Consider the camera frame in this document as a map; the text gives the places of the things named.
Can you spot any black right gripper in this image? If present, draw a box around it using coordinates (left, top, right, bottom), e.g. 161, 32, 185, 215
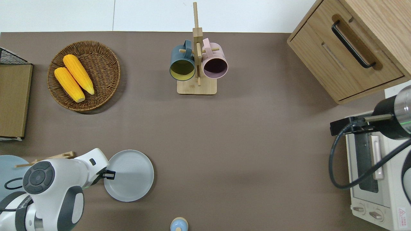
330, 116, 367, 136

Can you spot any black cabinet drawer handle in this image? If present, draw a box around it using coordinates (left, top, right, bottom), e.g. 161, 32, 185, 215
331, 21, 376, 69

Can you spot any wooden plate rack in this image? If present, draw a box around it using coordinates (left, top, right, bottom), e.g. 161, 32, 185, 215
14, 151, 76, 168

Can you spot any pink mug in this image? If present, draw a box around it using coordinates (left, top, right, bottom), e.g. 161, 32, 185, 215
202, 38, 229, 79

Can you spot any light blue plate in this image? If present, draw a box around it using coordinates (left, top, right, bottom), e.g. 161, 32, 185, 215
0, 155, 31, 202

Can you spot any yellow corn cob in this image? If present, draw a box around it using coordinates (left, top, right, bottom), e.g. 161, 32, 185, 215
63, 54, 95, 95
54, 67, 86, 103

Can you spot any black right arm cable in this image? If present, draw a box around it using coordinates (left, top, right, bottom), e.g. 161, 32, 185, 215
328, 118, 411, 190

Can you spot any black wire basket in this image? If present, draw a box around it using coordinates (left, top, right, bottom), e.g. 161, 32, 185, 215
0, 47, 29, 65

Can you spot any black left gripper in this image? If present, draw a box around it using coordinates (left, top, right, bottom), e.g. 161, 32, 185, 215
91, 169, 116, 187

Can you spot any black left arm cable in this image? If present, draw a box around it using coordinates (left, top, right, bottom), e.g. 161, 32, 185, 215
4, 177, 25, 190

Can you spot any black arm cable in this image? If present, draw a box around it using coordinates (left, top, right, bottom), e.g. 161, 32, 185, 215
328, 118, 411, 190
4, 177, 25, 190

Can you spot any white oven door handle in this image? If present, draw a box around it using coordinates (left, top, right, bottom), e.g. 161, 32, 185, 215
371, 135, 385, 180

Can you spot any brown wicker basket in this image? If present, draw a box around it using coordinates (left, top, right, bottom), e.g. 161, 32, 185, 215
47, 40, 121, 112

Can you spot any gray plate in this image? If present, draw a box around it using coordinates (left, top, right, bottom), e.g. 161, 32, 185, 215
104, 150, 154, 202

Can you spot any white toaster oven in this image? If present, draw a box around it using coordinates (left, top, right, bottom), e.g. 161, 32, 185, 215
345, 111, 411, 231

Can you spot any wooden mug tree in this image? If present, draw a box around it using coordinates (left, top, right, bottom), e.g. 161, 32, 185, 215
177, 2, 220, 95

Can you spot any brown table mat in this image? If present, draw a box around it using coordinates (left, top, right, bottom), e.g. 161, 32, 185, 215
0, 31, 411, 231

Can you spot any dark teal mug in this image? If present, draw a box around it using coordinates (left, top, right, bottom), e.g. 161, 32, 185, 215
169, 40, 196, 81

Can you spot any light wooden drawer cabinet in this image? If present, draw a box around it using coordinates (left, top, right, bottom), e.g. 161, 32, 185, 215
287, 0, 411, 105

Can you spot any light blue round container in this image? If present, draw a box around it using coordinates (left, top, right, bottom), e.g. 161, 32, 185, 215
170, 217, 189, 231

